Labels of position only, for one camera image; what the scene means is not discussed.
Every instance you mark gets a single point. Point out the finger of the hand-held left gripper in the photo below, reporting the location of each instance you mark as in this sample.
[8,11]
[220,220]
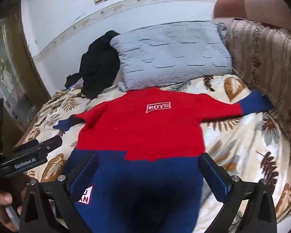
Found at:
[53,141]

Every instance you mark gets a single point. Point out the wooden door with glass panel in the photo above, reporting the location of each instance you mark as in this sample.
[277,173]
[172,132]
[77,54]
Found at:
[7,65]

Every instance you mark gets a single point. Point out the red and blue sweater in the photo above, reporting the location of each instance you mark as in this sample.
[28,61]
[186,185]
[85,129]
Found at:
[147,131]

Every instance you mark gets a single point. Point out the leaf print blanket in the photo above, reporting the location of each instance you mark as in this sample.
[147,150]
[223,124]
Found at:
[232,138]

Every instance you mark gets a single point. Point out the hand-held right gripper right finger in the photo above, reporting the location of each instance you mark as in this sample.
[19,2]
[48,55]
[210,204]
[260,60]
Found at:
[213,172]

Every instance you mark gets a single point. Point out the brown and pink bolster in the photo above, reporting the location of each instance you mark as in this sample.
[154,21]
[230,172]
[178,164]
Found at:
[232,4]

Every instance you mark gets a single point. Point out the grey quilted pillow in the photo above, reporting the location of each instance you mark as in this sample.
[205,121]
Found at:
[169,53]

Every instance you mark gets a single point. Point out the lilac cloth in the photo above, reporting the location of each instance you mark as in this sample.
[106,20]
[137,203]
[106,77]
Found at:
[76,85]

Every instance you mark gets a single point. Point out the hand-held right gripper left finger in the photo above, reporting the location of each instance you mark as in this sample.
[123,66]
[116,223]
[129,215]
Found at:
[84,174]

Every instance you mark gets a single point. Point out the striped patterned pillow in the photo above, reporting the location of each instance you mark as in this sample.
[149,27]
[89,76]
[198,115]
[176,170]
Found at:
[264,60]

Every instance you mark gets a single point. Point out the black clothing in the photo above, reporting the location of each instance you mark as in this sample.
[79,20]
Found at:
[96,68]

